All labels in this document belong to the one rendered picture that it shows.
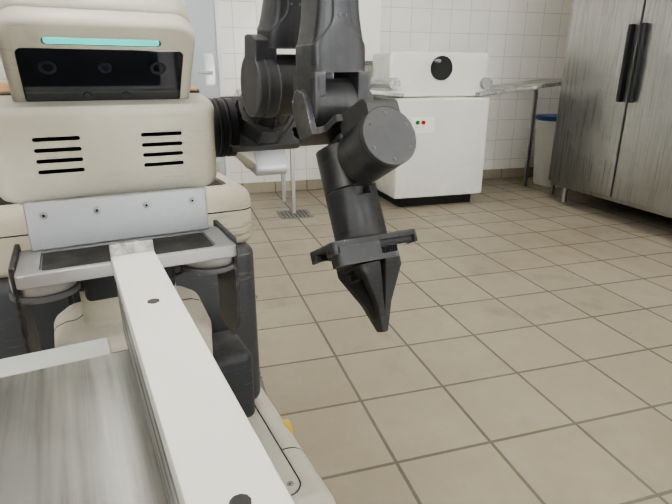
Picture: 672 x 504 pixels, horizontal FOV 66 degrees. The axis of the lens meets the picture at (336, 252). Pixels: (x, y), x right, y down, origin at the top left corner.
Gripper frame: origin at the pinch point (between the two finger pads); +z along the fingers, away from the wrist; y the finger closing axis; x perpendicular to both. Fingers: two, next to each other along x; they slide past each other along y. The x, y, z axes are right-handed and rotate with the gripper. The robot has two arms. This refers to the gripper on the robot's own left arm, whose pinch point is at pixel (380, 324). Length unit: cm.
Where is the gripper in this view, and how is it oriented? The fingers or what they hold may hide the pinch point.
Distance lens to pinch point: 55.3
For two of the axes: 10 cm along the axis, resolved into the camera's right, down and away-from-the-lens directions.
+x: -4.0, 1.8, 9.0
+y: 8.9, -1.6, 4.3
